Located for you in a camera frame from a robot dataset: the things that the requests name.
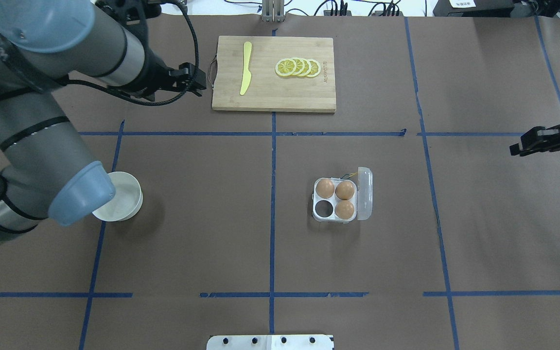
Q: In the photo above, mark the brown egg in box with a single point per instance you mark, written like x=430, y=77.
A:
x=345, y=190
x=344, y=210

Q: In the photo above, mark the white bowl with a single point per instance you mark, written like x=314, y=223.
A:
x=126, y=202

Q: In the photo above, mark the brown egg from bowl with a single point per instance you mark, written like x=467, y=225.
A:
x=325, y=188

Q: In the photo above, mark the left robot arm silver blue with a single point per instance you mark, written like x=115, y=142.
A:
x=50, y=44

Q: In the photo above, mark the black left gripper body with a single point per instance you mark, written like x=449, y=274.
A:
x=154, y=75

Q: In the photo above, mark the clear plastic egg box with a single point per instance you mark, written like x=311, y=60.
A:
x=323, y=209

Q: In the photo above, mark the lemon slice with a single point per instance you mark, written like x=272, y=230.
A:
x=299, y=65
x=285, y=67
x=315, y=68
x=306, y=68

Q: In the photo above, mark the yellow plastic knife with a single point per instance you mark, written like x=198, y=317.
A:
x=246, y=73

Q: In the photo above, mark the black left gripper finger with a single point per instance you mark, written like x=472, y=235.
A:
x=194, y=87
x=186, y=71

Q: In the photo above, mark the bamboo cutting board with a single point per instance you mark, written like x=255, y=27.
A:
x=268, y=92

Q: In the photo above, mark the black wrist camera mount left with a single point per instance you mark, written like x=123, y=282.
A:
x=129, y=11

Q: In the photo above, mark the brown egg in box far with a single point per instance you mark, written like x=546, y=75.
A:
x=345, y=190

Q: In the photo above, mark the brown egg in box near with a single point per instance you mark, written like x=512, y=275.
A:
x=344, y=210

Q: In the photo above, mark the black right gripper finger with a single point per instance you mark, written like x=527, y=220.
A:
x=537, y=140

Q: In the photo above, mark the aluminium frame post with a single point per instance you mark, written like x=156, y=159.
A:
x=273, y=11

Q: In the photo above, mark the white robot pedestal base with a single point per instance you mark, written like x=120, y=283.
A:
x=272, y=342

